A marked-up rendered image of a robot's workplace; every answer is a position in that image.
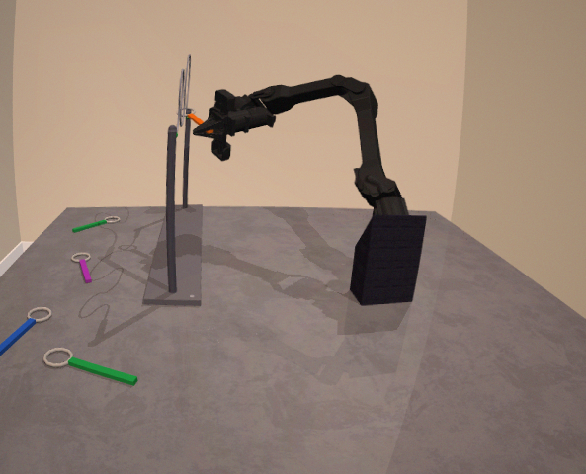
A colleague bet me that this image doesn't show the green handle with beige loop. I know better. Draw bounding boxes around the green handle with beige loop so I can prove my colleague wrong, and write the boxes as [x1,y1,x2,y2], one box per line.
[72,216,121,233]
[43,347,137,386]

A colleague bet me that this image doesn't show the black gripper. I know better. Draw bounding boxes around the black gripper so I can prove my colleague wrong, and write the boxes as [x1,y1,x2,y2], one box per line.
[193,89,253,162]

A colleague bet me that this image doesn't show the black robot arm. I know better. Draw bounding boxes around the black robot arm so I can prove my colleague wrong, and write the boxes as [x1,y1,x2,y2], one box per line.
[229,75,409,216]

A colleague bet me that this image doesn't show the orange handle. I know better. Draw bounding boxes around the orange handle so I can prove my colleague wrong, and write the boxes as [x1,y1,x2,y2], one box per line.
[185,107,213,134]

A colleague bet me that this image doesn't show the purple handle with grey loop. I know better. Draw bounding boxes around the purple handle with grey loop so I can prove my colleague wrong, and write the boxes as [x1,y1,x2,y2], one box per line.
[71,253,92,283]

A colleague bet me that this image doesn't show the blue handle with beige loop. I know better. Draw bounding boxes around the blue handle with beige loop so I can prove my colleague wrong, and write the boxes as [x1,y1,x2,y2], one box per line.
[0,307,52,356]

